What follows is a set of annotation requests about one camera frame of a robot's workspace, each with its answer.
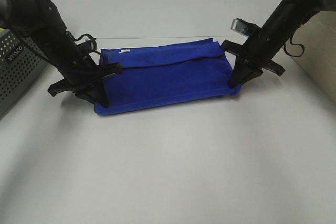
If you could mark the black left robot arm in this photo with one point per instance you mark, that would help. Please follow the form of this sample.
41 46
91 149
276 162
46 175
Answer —
40 21

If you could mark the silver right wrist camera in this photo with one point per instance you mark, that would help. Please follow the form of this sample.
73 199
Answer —
243 27

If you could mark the beige plastic basket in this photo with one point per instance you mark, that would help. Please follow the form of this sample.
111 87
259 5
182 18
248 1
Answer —
318 37

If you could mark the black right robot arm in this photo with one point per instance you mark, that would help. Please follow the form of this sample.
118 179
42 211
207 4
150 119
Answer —
291 15

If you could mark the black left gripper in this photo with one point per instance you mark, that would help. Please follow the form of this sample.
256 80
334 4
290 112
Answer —
83 77

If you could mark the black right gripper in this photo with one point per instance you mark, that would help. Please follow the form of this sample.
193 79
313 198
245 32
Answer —
257 52

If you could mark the grey perforated laundry basket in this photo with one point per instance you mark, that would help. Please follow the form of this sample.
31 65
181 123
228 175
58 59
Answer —
20 66

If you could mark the blue towel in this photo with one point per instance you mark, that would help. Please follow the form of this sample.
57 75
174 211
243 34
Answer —
164 75

